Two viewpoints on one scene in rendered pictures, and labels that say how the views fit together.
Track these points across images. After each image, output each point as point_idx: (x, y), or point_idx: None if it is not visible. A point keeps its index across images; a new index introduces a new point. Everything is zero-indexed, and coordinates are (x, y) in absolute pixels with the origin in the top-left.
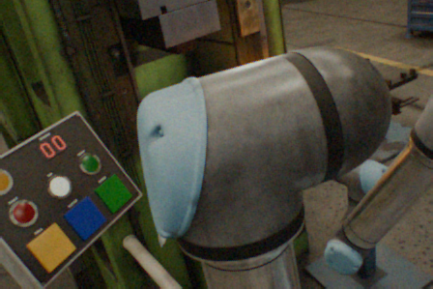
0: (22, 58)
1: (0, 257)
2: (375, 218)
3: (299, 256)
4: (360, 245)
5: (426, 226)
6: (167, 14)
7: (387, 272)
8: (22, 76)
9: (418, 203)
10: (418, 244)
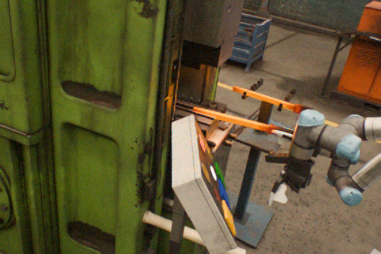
0: (61, 58)
1: (205, 231)
2: (379, 173)
3: None
4: (365, 188)
5: (254, 182)
6: (223, 44)
7: (250, 212)
8: (46, 74)
9: (244, 168)
10: (255, 193)
